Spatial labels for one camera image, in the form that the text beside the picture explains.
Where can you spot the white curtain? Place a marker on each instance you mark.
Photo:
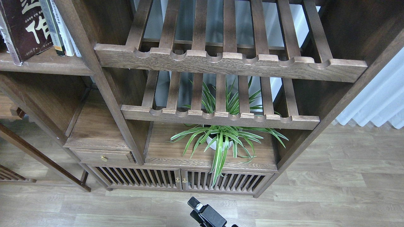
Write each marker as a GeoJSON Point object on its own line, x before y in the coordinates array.
{"type": "Point", "coordinates": [381, 101]}

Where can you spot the maroon thick book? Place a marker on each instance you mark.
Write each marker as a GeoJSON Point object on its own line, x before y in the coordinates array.
{"type": "Point", "coordinates": [24, 29]}

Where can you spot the dark spine upright book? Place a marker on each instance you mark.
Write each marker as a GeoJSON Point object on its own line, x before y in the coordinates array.
{"type": "Point", "coordinates": [53, 28]}

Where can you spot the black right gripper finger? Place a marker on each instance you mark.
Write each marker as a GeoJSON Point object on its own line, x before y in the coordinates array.
{"type": "Point", "coordinates": [210, 215]}
{"type": "Point", "coordinates": [196, 216]}

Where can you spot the dark wooden bookshelf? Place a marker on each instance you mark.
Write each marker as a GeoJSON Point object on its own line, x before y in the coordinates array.
{"type": "Point", "coordinates": [296, 65]}

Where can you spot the thin white upright book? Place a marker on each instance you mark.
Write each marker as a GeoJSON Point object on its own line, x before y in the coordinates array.
{"type": "Point", "coordinates": [77, 52]}

